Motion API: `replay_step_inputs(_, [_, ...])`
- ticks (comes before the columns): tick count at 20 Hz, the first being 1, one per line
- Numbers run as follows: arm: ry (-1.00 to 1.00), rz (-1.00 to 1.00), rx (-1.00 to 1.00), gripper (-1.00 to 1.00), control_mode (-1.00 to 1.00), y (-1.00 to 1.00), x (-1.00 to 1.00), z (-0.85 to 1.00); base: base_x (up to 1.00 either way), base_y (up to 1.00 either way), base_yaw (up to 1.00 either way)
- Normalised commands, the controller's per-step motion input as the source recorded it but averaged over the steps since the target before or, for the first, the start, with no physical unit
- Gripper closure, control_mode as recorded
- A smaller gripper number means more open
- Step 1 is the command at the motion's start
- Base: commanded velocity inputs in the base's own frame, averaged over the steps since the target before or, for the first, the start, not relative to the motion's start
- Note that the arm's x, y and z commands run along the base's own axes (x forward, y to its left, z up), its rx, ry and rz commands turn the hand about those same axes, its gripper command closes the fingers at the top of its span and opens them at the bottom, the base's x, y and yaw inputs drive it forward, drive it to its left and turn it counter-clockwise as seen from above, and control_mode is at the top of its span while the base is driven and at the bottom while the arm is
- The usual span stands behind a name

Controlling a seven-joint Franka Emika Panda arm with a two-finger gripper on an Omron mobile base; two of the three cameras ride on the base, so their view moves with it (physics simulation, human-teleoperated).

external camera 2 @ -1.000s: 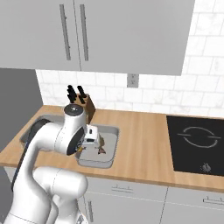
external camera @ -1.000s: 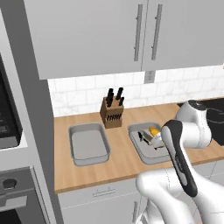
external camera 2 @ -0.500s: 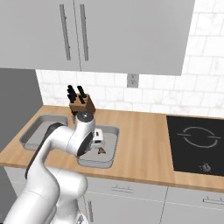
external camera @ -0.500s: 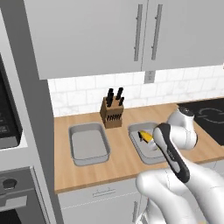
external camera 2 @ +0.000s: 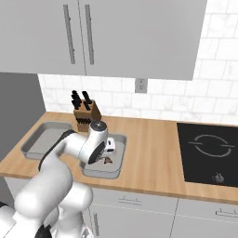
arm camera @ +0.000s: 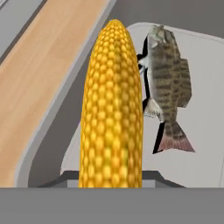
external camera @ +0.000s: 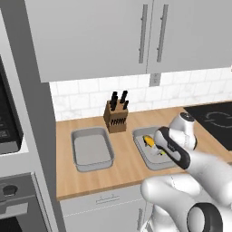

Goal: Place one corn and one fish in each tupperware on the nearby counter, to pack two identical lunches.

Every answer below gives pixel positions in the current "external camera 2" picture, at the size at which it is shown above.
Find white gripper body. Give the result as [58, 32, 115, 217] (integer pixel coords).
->
[99, 139, 117, 159]

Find grey tupperware tray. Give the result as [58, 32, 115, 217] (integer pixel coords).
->
[20, 121, 74, 161]
[79, 133, 128, 180]

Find wooden knife block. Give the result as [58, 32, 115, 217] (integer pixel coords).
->
[73, 99, 102, 133]

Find grey drawer front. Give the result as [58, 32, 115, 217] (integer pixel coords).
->
[177, 198, 238, 225]
[89, 187, 179, 216]

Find grey base cupboard door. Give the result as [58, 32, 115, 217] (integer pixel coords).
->
[83, 203, 177, 238]
[169, 215, 238, 238]

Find dark grey tall panel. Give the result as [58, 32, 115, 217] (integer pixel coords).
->
[0, 72, 46, 163]

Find black hob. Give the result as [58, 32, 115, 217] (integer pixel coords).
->
[176, 122, 238, 188]

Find grey drawer handle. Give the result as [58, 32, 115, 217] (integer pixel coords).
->
[117, 195, 143, 206]
[215, 208, 238, 218]

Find black knife handle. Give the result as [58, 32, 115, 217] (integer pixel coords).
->
[71, 89, 83, 111]
[81, 90, 94, 111]

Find grey base cupboard handle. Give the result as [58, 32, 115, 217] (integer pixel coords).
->
[92, 212, 100, 237]

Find grey wall socket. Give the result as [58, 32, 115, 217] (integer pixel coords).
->
[134, 77, 149, 94]

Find grey cupboard door handle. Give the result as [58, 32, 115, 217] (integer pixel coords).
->
[62, 4, 76, 65]
[84, 4, 96, 66]

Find grey wall cupboard door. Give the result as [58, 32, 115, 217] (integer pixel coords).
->
[77, 0, 208, 82]
[0, 0, 87, 77]

